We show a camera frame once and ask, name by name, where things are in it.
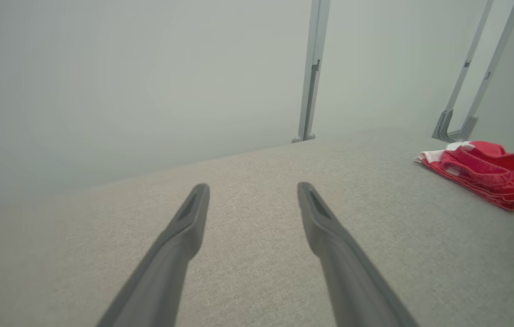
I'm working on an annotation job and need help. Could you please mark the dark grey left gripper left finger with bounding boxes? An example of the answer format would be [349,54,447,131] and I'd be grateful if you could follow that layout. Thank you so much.
[97,183,211,327]

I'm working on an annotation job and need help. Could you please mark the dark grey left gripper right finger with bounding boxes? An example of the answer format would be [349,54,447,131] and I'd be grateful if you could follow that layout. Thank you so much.
[297,182,420,327]

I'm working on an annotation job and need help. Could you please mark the red shorts with white stripe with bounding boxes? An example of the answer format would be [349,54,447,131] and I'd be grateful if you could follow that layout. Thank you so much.
[414,141,514,212]

